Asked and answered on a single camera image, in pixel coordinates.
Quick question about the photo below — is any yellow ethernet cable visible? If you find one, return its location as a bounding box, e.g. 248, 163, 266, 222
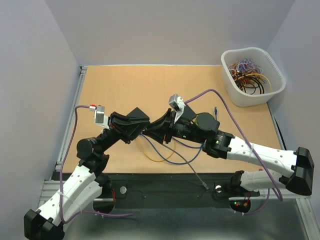
134, 138, 177, 163

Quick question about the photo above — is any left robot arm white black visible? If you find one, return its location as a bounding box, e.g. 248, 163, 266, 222
23, 108, 150, 240

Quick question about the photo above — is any black network switch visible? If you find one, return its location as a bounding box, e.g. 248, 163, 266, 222
126, 107, 150, 122
181, 105, 197, 121

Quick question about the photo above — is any aluminium frame rail left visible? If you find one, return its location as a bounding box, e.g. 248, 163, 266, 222
50, 66, 88, 181

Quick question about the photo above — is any aluminium frame rail front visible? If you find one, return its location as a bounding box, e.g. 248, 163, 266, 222
40, 175, 311, 202

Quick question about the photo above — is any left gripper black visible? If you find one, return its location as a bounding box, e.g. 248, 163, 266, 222
98, 110, 151, 153

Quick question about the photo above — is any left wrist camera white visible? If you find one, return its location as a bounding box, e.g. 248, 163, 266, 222
89, 104, 110, 130

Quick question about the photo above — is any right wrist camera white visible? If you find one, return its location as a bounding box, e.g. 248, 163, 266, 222
168, 94, 186, 123

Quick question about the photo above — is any aluminium frame rail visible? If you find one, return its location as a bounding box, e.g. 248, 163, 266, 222
50, 66, 88, 181
40, 175, 311, 202

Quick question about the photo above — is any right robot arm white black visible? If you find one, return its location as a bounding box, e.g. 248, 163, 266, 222
143, 110, 315, 196

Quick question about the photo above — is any grey ethernet cable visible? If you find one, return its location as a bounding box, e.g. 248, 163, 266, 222
159, 143, 210, 190

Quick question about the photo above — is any white plastic bin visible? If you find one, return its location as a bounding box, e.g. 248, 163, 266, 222
220, 47, 286, 107

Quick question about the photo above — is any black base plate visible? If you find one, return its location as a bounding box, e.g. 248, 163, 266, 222
93, 173, 260, 213

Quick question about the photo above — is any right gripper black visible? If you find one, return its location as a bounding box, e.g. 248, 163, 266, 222
141, 108, 206, 145

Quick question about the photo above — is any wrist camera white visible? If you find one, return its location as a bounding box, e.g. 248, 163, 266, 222
89, 104, 110, 130
168, 94, 186, 123

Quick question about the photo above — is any tangle of coloured wires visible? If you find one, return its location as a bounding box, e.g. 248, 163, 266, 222
228, 56, 273, 95

